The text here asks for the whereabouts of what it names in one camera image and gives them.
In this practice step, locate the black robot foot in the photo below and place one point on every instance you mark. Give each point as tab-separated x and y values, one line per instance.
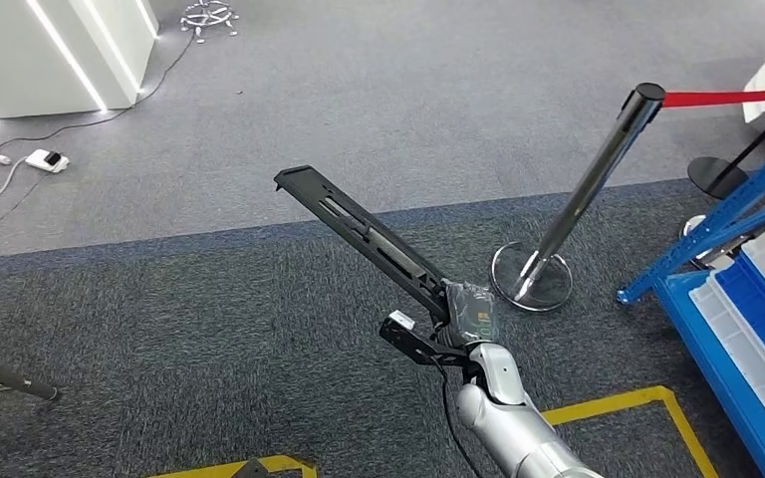
252	470

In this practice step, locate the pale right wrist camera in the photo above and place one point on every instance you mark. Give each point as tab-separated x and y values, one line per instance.
401	320

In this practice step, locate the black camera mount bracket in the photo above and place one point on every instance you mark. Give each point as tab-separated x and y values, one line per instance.
415	346

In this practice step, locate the black plastic panel part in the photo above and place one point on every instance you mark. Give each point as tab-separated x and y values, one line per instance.
356	231

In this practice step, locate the short red barrier belt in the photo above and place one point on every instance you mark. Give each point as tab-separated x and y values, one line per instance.
725	98

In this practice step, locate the chrome star chair base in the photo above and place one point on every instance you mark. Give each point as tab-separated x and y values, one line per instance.
209	14

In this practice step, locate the black stanchion post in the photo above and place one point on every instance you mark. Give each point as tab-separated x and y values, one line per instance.
719	177

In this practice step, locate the yellow floor tape marking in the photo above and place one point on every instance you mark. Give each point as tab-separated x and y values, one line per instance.
620	400

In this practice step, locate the black plug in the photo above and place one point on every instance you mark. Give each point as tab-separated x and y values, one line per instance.
52	158

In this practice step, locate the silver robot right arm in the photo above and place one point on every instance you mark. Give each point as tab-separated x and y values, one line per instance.
521	429

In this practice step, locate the blue metal shelf rack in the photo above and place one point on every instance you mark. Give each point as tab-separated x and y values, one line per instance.
706	231

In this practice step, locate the white power strip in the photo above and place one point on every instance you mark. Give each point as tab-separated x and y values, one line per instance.
36	160

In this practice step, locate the white lit display stand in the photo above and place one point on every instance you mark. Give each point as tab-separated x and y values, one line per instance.
26	53

